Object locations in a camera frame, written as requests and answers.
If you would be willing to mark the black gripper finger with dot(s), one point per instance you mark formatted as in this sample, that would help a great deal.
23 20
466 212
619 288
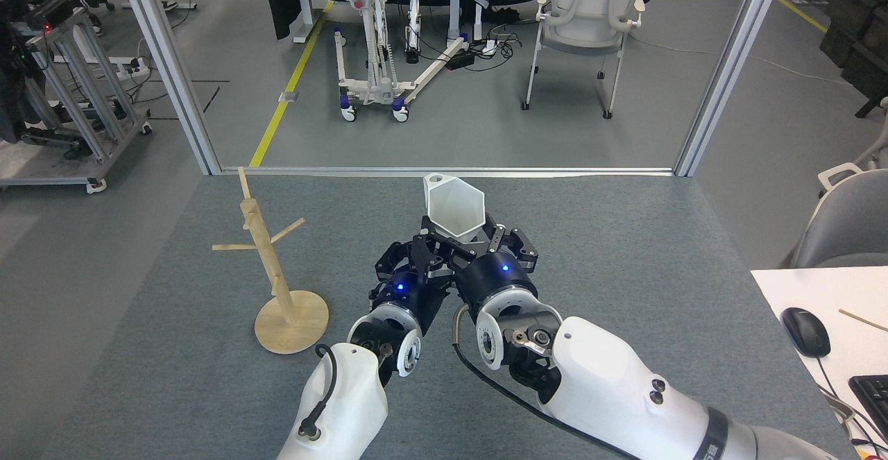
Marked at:
394 260
436 266
461 248
517 245

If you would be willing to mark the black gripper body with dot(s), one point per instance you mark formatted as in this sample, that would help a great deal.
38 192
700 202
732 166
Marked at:
496 276
406 293

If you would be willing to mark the white hexagonal cup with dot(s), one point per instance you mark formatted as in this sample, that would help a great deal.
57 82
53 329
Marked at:
454 203

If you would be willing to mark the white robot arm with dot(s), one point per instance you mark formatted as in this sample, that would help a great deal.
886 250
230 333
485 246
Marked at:
610 384
347 404

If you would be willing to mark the wooden cup rack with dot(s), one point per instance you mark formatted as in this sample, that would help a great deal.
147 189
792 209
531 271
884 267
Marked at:
298 321

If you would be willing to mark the white wheeled stand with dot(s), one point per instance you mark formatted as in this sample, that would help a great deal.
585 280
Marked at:
378 89

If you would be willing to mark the black power strip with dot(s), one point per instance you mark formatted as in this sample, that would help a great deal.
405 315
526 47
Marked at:
460 61

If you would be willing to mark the white chair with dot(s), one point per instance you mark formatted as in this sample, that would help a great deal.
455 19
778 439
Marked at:
586 26

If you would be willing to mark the black computer mouse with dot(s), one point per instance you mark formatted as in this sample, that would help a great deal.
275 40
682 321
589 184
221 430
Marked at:
806 331

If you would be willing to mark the white desk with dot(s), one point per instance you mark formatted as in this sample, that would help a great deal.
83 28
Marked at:
818 286

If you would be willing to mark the grey office chair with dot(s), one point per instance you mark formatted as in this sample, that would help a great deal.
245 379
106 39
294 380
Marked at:
850 224

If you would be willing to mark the thin wooden stick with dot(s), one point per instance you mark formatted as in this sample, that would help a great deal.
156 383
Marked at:
864 321

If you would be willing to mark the black keyboard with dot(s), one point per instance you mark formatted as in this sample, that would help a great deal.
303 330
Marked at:
875 401

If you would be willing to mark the dark stacked crates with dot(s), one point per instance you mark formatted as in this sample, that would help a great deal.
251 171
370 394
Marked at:
860 37

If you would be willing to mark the black device with red light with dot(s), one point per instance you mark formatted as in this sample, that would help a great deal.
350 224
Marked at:
41 12

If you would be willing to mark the silver frame rail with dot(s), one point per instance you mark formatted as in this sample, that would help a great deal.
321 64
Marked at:
444 170

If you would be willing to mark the silver frame post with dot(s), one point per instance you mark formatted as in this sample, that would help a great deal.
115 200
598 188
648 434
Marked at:
170 64
732 64

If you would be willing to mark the aluminium frame cart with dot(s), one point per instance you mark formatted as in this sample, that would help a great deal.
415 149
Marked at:
104 99

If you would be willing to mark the white office chair frame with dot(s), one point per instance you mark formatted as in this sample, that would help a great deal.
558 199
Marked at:
880 134

